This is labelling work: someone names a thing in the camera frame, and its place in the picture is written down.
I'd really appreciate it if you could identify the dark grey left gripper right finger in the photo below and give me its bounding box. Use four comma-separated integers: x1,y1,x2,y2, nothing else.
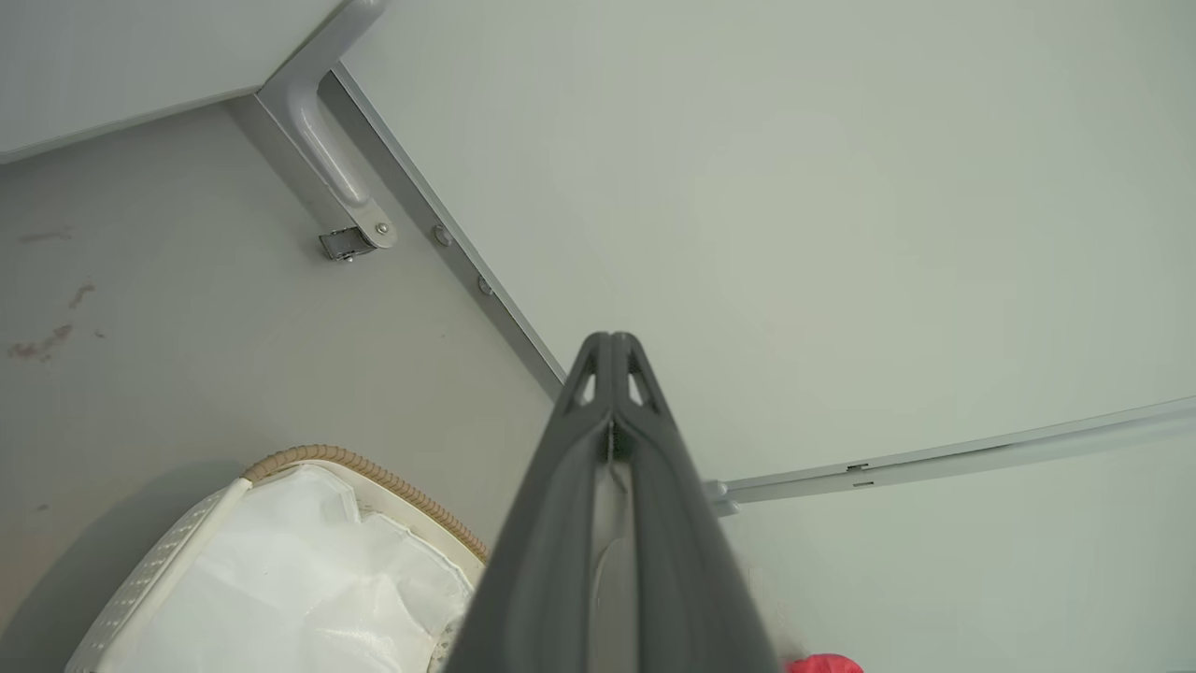
613,332,782,673

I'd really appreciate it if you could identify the grey metal support leg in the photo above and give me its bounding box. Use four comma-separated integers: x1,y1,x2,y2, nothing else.
254,0,400,255

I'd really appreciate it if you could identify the small caster wheel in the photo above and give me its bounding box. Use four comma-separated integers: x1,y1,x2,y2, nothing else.
319,227,377,264

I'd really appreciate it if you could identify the plain grey panel rail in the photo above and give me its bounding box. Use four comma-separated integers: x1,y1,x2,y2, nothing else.
705,397,1196,518

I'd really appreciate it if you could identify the white basket liner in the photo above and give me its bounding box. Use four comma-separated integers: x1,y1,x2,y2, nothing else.
98,465,477,673

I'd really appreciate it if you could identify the wicker laundry basket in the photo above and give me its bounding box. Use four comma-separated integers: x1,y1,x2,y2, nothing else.
64,444,491,673

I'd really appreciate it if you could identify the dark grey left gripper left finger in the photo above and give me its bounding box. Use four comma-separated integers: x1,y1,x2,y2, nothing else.
447,332,614,673

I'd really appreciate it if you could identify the grey panel rail with screws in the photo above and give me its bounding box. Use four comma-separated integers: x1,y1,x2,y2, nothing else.
318,64,569,401

